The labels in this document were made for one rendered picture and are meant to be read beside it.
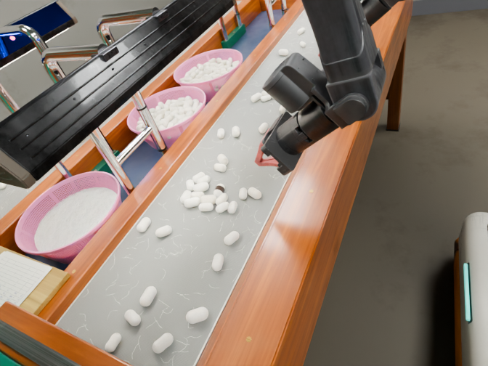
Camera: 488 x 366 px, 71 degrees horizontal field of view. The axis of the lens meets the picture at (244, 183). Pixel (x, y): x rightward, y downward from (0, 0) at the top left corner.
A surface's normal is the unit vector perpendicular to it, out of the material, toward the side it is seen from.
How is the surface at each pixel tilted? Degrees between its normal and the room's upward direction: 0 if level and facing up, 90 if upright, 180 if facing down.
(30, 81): 90
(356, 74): 92
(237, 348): 0
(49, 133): 58
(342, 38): 84
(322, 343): 0
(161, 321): 0
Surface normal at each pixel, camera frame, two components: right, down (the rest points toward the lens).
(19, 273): -0.23, -0.71
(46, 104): 0.62, -0.26
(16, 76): 0.90, 0.10
